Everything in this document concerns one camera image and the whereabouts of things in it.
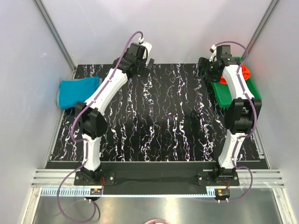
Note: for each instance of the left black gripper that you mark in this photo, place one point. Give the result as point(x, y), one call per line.
point(144, 72)

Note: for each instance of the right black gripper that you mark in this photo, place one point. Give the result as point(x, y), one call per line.
point(204, 63)

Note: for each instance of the orange t shirt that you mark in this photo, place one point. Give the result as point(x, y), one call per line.
point(245, 72)

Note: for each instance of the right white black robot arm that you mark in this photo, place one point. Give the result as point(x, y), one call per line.
point(240, 119)

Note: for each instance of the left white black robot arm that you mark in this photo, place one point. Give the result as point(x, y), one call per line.
point(90, 114)

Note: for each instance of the green plastic tray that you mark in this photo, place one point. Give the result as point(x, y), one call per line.
point(235, 88)

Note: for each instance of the folded teal t shirt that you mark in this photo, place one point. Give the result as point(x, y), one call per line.
point(78, 90)

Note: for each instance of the right orange black connector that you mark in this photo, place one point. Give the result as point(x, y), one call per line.
point(222, 193)

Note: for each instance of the orange black connector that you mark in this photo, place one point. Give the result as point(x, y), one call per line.
point(222, 193)
point(96, 191)

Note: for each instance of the left orange black connector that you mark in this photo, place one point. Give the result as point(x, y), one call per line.
point(96, 191)

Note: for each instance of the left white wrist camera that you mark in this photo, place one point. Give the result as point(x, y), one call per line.
point(147, 45)

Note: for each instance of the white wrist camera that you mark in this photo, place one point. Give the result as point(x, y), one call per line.
point(213, 57)
point(147, 45)

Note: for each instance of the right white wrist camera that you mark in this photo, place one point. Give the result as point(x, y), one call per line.
point(213, 57)

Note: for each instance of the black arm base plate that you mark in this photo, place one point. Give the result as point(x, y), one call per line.
point(200, 173)

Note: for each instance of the aluminium frame rail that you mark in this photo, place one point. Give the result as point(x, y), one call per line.
point(269, 178)

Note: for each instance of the white slotted cable duct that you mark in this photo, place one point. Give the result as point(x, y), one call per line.
point(85, 192)

